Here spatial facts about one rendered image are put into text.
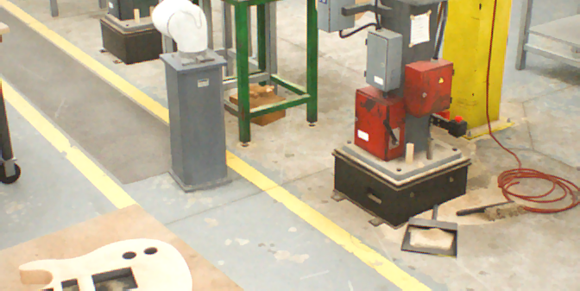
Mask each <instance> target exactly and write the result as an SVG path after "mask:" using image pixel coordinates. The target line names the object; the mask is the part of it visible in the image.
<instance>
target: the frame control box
mask: <svg viewBox="0 0 580 291"><path fill-rule="evenodd" d="M351 4H356V0H318V29H321V30H323V31H325V32H328V33H331V32H336V31H338V35H339V38H341V39H345V38H348V37H350V35H353V34H355V33H357V32H359V31H361V30H363V29H365V28H367V27H369V26H375V31H376V32H377V24H376V23H375V22H372V23H368V24H366V25H364V26H362V27H360V28H358V29H356V30H353V31H351V32H349V33H348V34H346V35H343V31H344V29H348V28H354V22H355V21H356V15H351V16H343V15H342V8H343V7H347V6H350V5H351Z"/></svg>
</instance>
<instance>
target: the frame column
mask: <svg viewBox="0 0 580 291"><path fill-rule="evenodd" d="M380 3H381V5H385V6H388V8H390V9H393V10H394V12H393V16H391V17H385V16H380V25H381V27H382V28H385V29H388V30H391V31H393V32H395V33H398V34H400V35H403V44H402V61H401V62H400V88H396V89H393V90H391V91H389V92H392V93H393V94H395V95H398V96H400V97H404V80H405V65H406V64H410V63H413V62H417V61H421V60H426V59H430V58H432V56H434V52H435V47H436V33H437V20H438V5H439V3H440V2H438V3H431V4H427V5H422V6H419V7H418V6H415V5H411V4H409V3H404V2H402V1H398V0H380ZM429 118H430V115H427V117H422V118H416V117H413V115H411V114H409V113H407V112H406V125H405V141H404V155H402V156H401V157H404V156H407V144H408V143H412V144H413V154H414V153H416V152H420V151H422V150H425V149H426V147H427V138H432V137H431V135H430V129H429V127H428V124H429Z"/></svg>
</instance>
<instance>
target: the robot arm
mask: <svg viewBox="0 0 580 291"><path fill-rule="evenodd" d="M152 22H153V24H154V26H156V28H157V29H158V30H159V31H160V32H162V33H163V34H164V35H167V36H170V38H173V39H174V40H175V42H177V48H178V53H174V54H172V57H173V58H175V59H176V60H177V61H178V62H179V63H180V64H181V65H182V66H187V65H191V64H196V63H199V64H204V63H205V62H207V61H214V60H216V58H215V57H212V56H210V55H209V54H208V48H207V25H206V19H205V14H204V12H203V11H202V9H200V8H199V7H197V5H195V4H192V0H164V1H163V2H162V3H160V4H159V5H157V8H156V9H154V11H153V13H152Z"/></svg>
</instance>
